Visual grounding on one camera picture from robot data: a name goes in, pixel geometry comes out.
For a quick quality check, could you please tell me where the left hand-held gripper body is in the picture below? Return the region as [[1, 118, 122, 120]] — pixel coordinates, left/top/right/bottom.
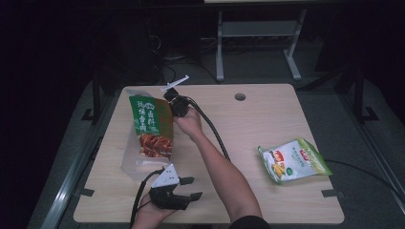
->
[[148, 163, 193, 211]]

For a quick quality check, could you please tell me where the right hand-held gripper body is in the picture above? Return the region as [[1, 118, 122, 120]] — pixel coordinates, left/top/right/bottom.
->
[[160, 74, 194, 117]]

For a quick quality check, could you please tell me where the green and red seasoning packet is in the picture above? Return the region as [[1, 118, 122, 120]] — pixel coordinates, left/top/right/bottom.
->
[[128, 94, 175, 159]]

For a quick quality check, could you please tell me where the clear plastic container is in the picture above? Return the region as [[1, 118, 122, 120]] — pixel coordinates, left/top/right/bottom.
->
[[119, 112, 176, 181]]

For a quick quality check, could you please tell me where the white and light green packet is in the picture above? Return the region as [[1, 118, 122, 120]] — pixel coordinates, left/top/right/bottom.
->
[[257, 137, 334, 186]]

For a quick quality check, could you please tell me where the person's right hand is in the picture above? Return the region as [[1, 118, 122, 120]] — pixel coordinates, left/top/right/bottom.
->
[[173, 106, 205, 141]]

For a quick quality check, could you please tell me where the person's left hand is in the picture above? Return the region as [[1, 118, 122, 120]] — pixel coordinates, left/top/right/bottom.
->
[[131, 192, 175, 229]]

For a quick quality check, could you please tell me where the person's black sleeve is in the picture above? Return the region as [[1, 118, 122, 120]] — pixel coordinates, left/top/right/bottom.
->
[[228, 215, 272, 229]]

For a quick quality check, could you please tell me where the black metal stand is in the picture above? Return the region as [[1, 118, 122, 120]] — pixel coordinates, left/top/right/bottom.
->
[[345, 63, 380, 124], [80, 70, 103, 125]]

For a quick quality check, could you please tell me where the left hand-held gripper cable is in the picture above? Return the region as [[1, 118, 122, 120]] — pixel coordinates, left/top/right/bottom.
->
[[129, 168, 165, 229]]

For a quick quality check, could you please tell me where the hand-held gripper cable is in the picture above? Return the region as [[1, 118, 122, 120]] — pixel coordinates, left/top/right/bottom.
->
[[129, 168, 165, 229], [186, 96, 232, 162]]

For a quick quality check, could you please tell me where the black looped floor cable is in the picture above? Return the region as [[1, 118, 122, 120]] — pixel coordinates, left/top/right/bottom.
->
[[152, 34, 222, 86]]

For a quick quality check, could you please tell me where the right hand-held gripper cable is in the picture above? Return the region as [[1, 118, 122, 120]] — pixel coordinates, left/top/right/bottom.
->
[[186, 96, 232, 162]]

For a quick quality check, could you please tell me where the aluminium rail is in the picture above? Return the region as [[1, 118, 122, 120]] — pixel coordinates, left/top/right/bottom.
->
[[38, 136, 103, 229], [348, 104, 405, 209]]

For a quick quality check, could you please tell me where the white metal desk frame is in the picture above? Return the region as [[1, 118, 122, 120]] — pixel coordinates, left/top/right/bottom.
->
[[215, 9, 309, 82]]

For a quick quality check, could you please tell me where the thin black cable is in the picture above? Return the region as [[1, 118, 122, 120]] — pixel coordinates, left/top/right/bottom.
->
[[324, 158, 405, 200]]

